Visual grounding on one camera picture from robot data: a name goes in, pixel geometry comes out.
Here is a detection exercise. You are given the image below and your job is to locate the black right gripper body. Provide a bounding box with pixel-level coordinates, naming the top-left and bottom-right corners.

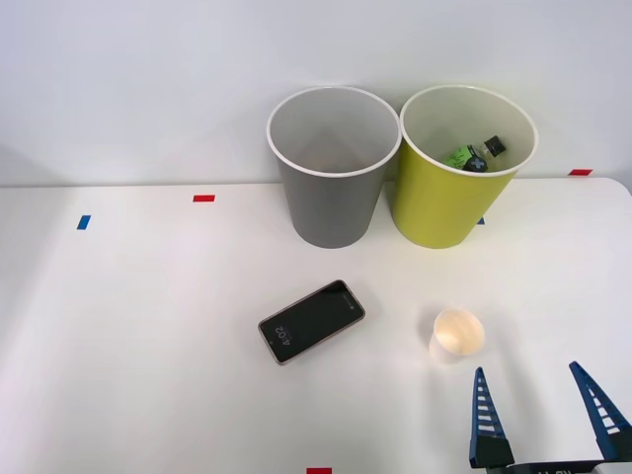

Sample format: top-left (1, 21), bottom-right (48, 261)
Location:
top-left (507, 458), bottom-right (609, 474)

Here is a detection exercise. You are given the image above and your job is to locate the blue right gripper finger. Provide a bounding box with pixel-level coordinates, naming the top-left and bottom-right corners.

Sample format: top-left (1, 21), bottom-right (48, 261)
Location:
top-left (568, 360), bottom-right (632, 462)
top-left (467, 365), bottom-right (515, 469)

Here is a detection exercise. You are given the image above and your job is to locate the green label plastic bottle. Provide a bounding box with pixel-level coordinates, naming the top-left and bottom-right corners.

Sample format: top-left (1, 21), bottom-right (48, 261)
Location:
top-left (445, 145), bottom-right (491, 174)

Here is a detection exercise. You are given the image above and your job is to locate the white paper cup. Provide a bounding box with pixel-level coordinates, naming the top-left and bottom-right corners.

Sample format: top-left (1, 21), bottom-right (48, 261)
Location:
top-left (428, 307), bottom-right (487, 365)

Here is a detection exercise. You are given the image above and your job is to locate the black smartphone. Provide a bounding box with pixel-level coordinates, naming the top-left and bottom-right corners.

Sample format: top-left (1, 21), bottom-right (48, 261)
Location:
top-left (257, 278), bottom-right (367, 366)

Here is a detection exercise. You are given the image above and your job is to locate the yellow-green plastic waste bin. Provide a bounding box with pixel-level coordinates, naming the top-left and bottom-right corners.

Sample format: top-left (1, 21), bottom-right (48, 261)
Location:
top-left (392, 84), bottom-right (539, 251)

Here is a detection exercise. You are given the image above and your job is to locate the grey plastic waste bin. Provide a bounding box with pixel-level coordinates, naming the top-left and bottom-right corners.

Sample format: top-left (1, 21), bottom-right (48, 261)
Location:
top-left (267, 86), bottom-right (402, 250)

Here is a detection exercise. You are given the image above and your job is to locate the yellow label bottle black cap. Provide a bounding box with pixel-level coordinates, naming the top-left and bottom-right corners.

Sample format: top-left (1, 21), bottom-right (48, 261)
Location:
top-left (481, 135), bottom-right (509, 159)

